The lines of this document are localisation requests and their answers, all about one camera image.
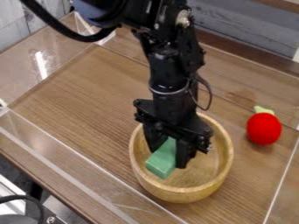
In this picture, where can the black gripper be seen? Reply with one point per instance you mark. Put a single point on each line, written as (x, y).
(169, 117)

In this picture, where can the green rectangular block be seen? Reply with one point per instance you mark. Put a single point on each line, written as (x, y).
(162, 162)

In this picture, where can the black metal frame bracket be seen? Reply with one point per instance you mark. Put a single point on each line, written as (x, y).
(39, 212)

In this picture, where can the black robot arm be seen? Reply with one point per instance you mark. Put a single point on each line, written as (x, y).
(163, 26)

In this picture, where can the clear acrylic enclosure wall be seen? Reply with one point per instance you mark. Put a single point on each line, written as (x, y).
(67, 125)

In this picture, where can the red plush strawberry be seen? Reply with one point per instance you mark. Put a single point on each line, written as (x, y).
(263, 126)

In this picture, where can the wooden bowl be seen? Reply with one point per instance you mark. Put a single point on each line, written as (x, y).
(177, 172)

